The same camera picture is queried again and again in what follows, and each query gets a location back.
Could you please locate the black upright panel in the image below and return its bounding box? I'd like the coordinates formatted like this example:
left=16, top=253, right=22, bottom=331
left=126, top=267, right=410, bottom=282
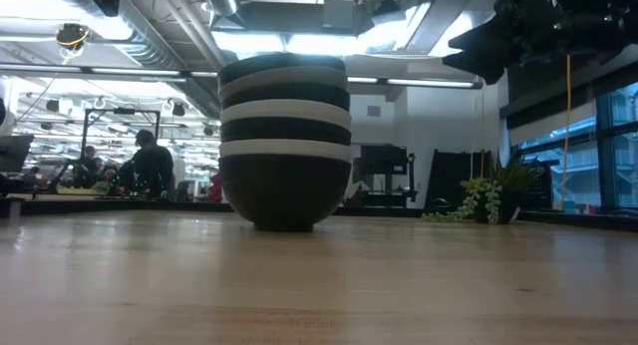
left=426, top=149, right=494, bottom=209

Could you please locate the black rack frame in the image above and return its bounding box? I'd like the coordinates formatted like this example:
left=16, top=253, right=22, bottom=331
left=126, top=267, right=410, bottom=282
left=81, top=107, right=161, bottom=162

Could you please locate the black bowl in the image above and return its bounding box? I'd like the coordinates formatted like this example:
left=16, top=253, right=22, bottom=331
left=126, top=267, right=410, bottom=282
left=218, top=153, right=353, bottom=233

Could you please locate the white bowl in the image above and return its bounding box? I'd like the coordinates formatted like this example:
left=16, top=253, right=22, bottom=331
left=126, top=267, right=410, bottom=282
left=219, top=98, right=353, bottom=132
left=218, top=138, right=354, bottom=165

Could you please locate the beige grey bowl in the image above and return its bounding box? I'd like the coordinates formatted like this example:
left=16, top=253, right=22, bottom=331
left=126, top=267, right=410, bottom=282
left=217, top=65, right=349, bottom=103

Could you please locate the black workstation cart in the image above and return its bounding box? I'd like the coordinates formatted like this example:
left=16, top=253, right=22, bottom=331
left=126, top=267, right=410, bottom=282
left=352, top=143, right=419, bottom=207

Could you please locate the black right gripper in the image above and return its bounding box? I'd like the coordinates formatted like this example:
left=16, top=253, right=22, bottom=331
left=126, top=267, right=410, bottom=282
left=441, top=0, right=580, bottom=86

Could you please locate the person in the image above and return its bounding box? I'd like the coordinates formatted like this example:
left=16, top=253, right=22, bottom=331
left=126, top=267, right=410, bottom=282
left=130, top=129, right=175, bottom=200
left=77, top=145, right=101, bottom=189

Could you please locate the grey ceiling box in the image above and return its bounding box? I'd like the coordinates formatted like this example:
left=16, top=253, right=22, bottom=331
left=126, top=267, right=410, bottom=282
left=321, top=0, right=358, bottom=30

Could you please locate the dark tilted monitor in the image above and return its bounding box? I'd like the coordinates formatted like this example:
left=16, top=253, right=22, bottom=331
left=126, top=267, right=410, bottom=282
left=0, top=134, right=35, bottom=174

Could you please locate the small green potted plant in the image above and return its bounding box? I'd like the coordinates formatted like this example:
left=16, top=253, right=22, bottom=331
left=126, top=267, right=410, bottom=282
left=421, top=153, right=539, bottom=225

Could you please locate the dome ceiling camera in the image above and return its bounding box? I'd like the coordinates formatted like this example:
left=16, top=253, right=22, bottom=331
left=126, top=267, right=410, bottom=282
left=54, top=23, right=91, bottom=52

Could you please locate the long ceiling light bar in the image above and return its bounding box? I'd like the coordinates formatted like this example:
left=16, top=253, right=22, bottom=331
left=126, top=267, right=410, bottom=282
left=347, top=75, right=483, bottom=91
left=0, top=63, right=220, bottom=80

